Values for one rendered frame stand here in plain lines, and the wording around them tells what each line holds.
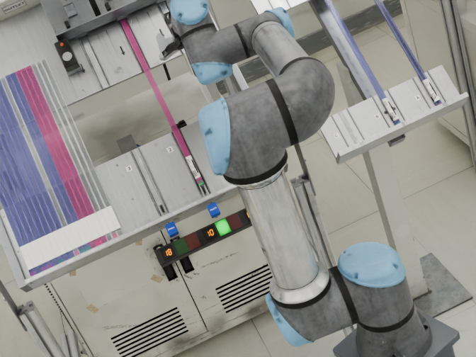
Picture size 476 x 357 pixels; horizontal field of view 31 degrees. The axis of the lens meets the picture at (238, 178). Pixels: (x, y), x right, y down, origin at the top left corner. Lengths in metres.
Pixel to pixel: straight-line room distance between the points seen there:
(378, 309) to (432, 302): 1.00
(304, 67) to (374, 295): 0.46
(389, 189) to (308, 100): 1.06
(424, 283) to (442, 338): 0.89
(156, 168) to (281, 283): 0.64
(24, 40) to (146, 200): 0.54
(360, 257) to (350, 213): 1.44
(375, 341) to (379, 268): 0.17
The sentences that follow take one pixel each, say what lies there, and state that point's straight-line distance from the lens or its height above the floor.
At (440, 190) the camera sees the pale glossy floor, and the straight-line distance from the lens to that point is 3.08.
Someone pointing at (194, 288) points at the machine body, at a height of 0.26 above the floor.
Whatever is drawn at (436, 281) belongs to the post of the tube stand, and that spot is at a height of 0.01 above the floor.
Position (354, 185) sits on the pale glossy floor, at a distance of 3.22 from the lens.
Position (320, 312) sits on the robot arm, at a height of 0.74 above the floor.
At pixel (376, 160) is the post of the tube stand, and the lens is 2.36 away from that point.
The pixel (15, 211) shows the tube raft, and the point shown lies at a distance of 2.14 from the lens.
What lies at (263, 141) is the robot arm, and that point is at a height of 1.13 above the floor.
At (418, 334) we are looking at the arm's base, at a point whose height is 0.60.
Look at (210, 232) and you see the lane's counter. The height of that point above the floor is 0.66.
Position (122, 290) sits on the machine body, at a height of 0.37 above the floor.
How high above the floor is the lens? 1.82
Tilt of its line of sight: 32 degrees down
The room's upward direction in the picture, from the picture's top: 21 degrees counter-clockwise
